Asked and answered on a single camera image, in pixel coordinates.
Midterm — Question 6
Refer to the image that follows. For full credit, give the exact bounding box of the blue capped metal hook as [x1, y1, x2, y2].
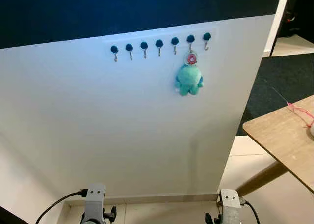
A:
[125, 43, 133, 61]
[156, 39, 164, 57]
[110, 45, 119, 62]
[203, 32, 212, 51]
[140, 41, 149, 59]
[171, 37, 180, 55]
[186, 34, 195, 53]

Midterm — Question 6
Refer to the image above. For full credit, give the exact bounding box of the round red white key tag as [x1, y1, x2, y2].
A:
[185, 52, 199, 67]

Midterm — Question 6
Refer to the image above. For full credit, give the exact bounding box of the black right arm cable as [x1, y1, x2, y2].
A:
[239, 198, 261, 224]

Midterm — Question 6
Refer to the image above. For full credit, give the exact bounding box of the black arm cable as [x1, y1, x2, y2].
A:
[34, 188, 89, 224]
[239, 198, 261, 224]

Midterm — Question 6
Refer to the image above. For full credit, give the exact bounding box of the light wooden table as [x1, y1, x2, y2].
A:
[235, 95, 314, 197]

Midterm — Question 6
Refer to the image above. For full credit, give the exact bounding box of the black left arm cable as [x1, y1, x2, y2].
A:
[34, 188, 89, 224]

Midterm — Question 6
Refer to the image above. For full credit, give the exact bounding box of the white partition board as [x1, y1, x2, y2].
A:
[0, 14, 276, 224]

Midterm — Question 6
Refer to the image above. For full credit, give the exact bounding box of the pink cord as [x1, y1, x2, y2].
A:
[286, 102, 314, 129]

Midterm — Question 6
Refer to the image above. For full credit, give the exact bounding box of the teal plush toy keychain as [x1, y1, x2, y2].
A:
[175, 64, 205, 97]

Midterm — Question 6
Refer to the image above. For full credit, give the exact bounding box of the clear hook mounting strip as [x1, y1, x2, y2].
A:
[104, 30, 218, 54]

